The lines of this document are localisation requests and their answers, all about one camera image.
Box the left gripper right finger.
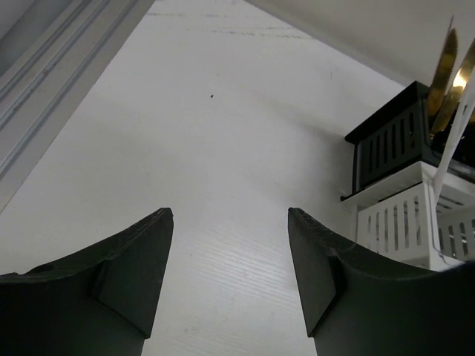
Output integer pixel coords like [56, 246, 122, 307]
[288, 208, 474, 355]

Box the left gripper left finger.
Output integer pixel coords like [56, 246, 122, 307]
[1, 208, 174, 355]

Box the gold knife rose handle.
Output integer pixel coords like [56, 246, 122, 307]
[430, 41, 474, 137]

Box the white chopstick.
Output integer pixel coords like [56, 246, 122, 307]
[433, 75, 474, 202]

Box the gold knife green handle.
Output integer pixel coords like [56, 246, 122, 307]
[426, 24, 458, 128]

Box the white utensil caddy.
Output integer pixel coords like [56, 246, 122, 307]
[341, 162, 474, 271]

